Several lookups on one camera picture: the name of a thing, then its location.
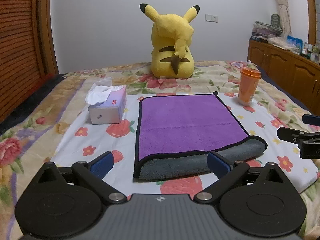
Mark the purple and grey towel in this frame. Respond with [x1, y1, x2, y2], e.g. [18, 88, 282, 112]
[133, 92, 267, 180]

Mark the white floral cloth mat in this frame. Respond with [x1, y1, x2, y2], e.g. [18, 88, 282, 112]
[53, 93, 319, 196]

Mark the wooden sideboard cabinet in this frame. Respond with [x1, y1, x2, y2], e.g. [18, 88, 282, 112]
[247, 40, 319, 115]

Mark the floral bed quilt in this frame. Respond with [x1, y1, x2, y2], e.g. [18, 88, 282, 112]
[1, 61, 319, 239]

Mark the purple tissue box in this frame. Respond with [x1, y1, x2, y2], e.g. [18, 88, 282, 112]
[85, 84, 127, 125]

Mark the orange lidded cup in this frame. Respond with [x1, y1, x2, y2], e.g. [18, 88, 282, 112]
[238, 67, 261, 106]

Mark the blue picture box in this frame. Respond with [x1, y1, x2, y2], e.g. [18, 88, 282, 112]
[287, 35, 303, 54]

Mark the stack of folded fabrics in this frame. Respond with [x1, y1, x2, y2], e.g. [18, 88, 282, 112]
[252, 21, 282, 40]

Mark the grey woven basket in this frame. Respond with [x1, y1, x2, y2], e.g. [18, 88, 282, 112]
[271, 14, 281, 29]

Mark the yellow Pikachu plush toy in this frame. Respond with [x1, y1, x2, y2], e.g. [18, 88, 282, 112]
[139, 3, 200, 79]

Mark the wooden slatted wardrobe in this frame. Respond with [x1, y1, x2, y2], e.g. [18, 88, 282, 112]
[1, 0, 59, 121]

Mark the cream lace curtain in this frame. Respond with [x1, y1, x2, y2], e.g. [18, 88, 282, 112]
[277, 0, 292, 38]

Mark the wooden window frame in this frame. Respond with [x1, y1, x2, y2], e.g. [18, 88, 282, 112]
[307, 0, 317, 45]

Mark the white wall switch plate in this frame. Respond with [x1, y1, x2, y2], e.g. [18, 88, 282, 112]
[205, 14, 219, 23]

